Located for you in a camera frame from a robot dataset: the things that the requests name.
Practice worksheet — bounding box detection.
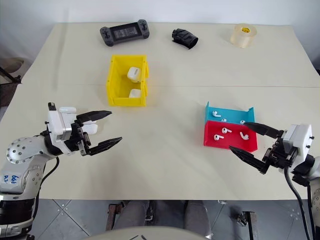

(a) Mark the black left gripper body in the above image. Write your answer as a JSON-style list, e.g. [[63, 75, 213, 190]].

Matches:
[[63, 119, 92, 157]]

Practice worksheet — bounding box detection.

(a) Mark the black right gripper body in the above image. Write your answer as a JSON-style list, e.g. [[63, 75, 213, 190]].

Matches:
[[261, 138, 301, 174]]

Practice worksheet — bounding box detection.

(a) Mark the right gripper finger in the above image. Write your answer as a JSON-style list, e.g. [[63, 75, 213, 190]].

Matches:
[[228, 145, 270, 176], [243, 121, 286, 139]]

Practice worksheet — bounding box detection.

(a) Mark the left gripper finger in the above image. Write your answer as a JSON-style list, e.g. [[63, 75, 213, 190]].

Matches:
[[75, 110, 113, 124], [87, 136, 123, 157]]

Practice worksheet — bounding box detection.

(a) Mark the white earbud case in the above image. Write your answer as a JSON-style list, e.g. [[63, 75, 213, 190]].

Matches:
[[81, 122, 99, 137], [126, 66, 143, 84], [128, 88, 142, 99]]

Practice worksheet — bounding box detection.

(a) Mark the yellow plastic bin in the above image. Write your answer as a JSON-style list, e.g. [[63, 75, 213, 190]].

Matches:
[[106, 54, 150, 108]]

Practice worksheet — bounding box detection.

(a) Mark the red plastic tray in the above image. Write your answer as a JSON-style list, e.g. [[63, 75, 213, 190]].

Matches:
[[202, 120, 259, 153]]

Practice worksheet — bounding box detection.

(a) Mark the teal plastic tray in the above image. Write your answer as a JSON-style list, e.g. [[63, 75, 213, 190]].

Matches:
[[204, 101, 255, 125]]

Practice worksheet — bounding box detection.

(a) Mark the dark grey handheld game console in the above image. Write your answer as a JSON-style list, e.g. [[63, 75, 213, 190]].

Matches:
[[99, 19, 151, 48]]

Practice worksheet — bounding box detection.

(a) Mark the black metal stand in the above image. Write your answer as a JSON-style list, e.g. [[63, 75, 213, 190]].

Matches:
[[0, 65, 22, 86]]

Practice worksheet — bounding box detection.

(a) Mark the clear adhesive tape roll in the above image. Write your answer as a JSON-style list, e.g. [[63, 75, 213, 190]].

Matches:
[[229, 23, 259, 49]]

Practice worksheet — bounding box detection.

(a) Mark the beige round object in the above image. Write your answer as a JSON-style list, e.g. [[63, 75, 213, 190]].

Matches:
[[0, 56, 26, 75]]

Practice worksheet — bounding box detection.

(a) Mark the pale rounded robot torso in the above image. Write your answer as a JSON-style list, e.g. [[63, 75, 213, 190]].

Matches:
[[84, 225, 211, 240]]

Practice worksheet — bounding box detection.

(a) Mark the black crumpled cloth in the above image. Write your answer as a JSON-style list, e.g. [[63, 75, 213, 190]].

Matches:
[[171, 28, 199, 51]]

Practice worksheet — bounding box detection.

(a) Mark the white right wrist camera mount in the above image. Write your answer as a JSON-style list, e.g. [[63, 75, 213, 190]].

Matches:
[[281, 123, 314, 164]]

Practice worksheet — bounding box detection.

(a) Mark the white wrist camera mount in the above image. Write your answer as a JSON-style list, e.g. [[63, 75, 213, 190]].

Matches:
[[281, 123, 314, 164], [44, 101, 77, 156]]

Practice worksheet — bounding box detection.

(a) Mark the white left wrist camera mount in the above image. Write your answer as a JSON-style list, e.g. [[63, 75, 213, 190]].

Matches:
[[44, 101, 77, 156]]

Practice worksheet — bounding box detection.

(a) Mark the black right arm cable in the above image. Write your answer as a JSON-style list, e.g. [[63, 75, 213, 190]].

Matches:
[[282, 166, 314, 240]]

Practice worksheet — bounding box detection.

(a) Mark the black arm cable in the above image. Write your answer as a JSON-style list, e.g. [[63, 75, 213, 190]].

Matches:
[[31, 155, 61, 226], [282, 166, 314, 240]]

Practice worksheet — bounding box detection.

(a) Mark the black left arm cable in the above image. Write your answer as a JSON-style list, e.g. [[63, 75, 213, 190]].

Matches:
[[31, 155, 61, 226]]

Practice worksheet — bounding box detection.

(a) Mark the rusty metal bracket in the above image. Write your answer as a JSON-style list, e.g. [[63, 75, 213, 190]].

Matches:
[[105, 201, 125, 232], [239, 210, 259, 240]]

